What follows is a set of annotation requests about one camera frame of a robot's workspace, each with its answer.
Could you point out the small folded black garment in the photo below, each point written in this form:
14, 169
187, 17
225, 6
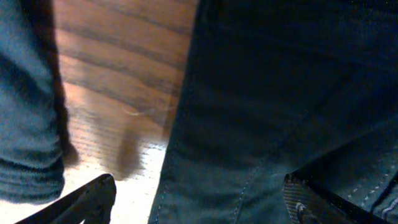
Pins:
35, 141

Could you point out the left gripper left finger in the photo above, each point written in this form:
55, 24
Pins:
90, 204

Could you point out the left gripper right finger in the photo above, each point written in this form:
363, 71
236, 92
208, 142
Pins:
310, 204

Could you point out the black shorts garment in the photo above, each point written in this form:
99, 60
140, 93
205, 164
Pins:
274, 87

